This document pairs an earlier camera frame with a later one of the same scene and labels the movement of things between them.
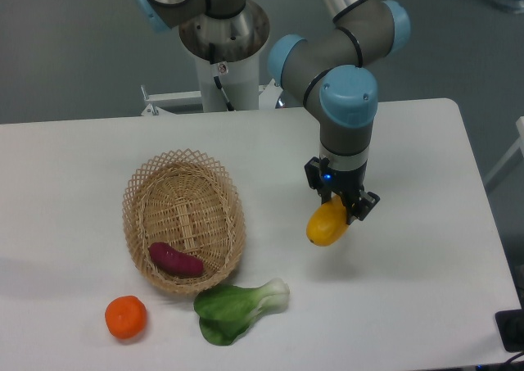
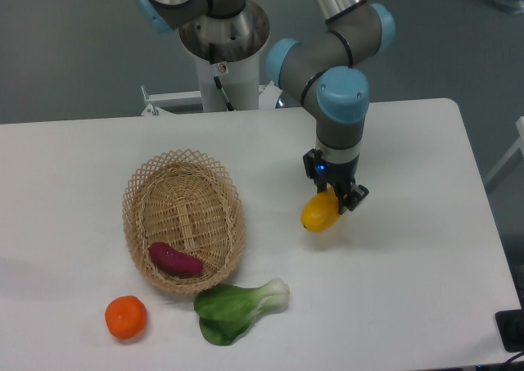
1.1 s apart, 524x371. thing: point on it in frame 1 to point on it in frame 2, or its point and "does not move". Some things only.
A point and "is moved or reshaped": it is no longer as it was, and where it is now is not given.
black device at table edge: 511,327 does not move
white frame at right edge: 518,144 does not move
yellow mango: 327,222 is moved or reshaped
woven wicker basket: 189,201 does not move
